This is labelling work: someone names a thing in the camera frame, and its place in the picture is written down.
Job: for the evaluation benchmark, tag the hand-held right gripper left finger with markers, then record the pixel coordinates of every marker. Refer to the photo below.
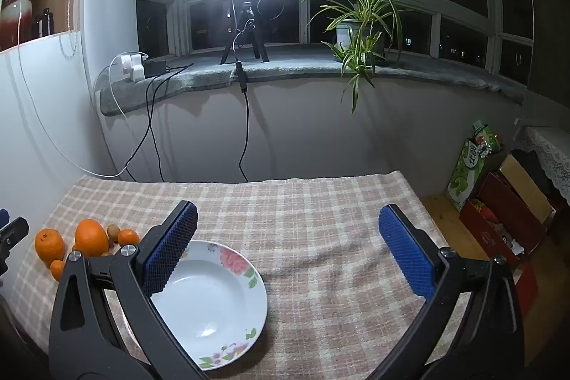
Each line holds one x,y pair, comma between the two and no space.
171,248

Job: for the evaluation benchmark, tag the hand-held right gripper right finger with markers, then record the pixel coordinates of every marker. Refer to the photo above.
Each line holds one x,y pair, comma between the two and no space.
407,253

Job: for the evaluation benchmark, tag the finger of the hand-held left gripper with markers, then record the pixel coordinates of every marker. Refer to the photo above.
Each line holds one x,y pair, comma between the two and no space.
13,233

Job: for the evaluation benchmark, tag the bumpy mandarin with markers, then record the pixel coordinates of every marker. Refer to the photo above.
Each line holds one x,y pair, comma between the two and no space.
48,245

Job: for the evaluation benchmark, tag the small smooth mandarin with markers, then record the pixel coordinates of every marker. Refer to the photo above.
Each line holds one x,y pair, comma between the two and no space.
128,236

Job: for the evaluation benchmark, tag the tiny kumquat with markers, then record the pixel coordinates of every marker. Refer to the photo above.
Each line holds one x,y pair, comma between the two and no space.
58,268

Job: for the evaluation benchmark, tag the small brown fruit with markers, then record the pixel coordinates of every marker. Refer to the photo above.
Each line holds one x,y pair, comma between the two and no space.
112,231

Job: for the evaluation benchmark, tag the white floral plate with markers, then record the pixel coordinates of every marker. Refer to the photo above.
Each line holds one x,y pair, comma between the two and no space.
213,300

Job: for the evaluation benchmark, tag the large orange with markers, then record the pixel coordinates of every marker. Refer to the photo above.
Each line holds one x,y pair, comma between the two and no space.
91,237

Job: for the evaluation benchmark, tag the red cardboard box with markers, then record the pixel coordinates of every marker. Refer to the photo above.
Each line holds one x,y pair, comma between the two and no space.
490,224

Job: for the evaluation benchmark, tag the beige plaid tablecloth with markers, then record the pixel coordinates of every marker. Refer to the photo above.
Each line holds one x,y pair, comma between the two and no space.
311,228

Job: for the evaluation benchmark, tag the green juice carton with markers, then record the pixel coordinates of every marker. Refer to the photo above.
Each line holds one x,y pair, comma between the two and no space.
467,170

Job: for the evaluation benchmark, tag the white lace cloth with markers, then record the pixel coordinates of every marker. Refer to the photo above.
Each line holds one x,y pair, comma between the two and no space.
552,148

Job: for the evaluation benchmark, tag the black power brick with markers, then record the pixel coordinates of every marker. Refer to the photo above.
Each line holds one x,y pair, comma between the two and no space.
156,67

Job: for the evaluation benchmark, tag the white power adapter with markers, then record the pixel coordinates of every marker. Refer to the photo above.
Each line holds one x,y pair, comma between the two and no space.
133,68

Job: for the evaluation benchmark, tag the black bottle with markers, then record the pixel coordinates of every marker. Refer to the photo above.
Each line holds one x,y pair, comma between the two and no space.
43,24

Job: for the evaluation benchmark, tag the red vase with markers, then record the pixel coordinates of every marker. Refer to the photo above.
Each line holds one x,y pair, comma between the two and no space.
15,19

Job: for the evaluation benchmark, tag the white plant pot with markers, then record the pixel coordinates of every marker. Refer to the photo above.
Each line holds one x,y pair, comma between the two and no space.
345,35

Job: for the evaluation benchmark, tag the black tripod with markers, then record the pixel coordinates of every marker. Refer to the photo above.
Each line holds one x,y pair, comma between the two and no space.
249,12

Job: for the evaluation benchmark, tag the green spider plant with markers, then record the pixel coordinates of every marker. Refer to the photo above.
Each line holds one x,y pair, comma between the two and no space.
363,6

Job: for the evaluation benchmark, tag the white window frame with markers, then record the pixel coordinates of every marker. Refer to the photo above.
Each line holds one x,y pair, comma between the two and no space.
176,24

